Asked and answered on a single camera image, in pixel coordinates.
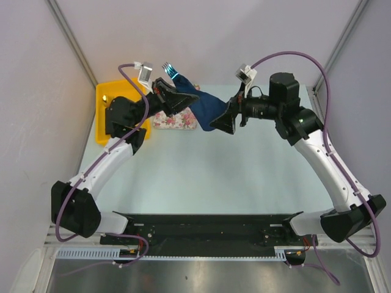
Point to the blue metal fork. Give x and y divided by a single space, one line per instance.
170 71

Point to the black rolled napkin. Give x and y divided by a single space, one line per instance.
109 127

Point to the dark blue paper napkin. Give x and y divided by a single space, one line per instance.
206 108

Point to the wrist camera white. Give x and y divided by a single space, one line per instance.
246 74
145 74

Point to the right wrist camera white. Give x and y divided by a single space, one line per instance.
246 74

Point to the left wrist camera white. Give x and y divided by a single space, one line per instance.
145 74

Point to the white slotted cable duct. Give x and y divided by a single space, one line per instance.
118 254

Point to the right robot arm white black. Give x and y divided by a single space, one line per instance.
353 204

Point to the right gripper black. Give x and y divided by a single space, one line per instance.
237 105

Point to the yellow plastic bin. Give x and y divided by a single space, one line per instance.
111 90

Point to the aluminium frame rail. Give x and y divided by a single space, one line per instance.
364 239

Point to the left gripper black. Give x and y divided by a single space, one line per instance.
168 98

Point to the floral pattern tray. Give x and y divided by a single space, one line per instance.
185 120

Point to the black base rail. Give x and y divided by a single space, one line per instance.
210 236

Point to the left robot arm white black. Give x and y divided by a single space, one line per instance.
73 203

